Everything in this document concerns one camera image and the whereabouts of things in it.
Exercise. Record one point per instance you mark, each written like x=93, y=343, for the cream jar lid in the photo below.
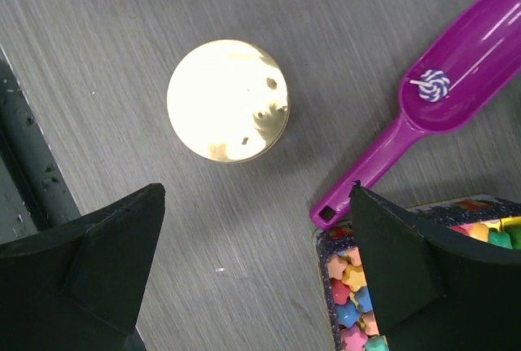
x=228, y=101

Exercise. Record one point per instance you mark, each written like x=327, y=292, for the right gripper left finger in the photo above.
x=80, y=285

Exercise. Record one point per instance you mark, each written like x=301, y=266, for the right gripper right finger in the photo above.
x=431, y=287

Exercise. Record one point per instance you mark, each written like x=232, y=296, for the gold tin of star candies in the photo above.
x=351, y=312

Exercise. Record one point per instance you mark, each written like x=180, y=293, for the purple swirl lollipop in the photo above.
x=432, y=86

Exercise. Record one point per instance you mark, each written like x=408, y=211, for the purple plastic scoop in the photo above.
x=480, y=53

